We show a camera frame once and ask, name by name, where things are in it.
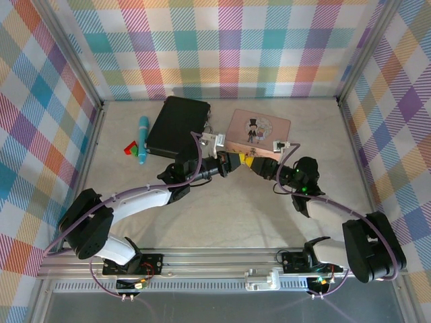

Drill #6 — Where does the pink tin box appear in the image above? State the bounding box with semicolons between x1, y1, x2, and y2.
224;108;293;162

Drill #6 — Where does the black carrying case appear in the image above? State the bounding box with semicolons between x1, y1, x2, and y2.
146;96;215;158

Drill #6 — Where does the teal pen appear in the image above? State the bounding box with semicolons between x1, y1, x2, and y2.
137;116;151;165

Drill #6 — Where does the slotted metal strip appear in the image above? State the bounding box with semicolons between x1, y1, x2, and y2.
50;281;341;293

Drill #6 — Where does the aluminium side rail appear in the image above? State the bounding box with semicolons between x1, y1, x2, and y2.
338;100;387;250
57;100;108;252

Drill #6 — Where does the long aluminium mounting rail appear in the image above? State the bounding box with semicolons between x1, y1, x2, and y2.
36;248;407;280

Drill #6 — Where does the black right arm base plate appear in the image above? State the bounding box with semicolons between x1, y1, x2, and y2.
281;251;344;275

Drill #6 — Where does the silver metal bracket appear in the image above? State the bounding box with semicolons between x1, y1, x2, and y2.
244;268;281;291

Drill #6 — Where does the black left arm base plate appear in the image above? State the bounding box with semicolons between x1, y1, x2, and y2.
102;252;165;277

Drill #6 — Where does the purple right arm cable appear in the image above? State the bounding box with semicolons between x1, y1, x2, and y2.
271;143;403;300

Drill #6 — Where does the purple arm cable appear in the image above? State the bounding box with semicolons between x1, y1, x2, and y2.
271;143;403;300
43;131;206;301

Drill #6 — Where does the aluminium corner post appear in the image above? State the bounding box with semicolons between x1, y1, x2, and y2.
36;0;106;112
336;0;405;107

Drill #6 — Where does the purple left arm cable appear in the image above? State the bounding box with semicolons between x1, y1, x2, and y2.
43;131;206;301

